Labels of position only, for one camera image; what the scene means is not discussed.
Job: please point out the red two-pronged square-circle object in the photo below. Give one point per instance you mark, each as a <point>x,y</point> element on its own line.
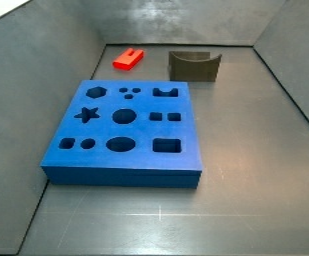
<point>128,59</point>

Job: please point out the dark grey curved fixture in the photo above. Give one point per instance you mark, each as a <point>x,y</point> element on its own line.
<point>193,66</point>

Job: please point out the blue foam shape-sorter block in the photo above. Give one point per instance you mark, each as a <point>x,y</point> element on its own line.
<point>126,135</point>

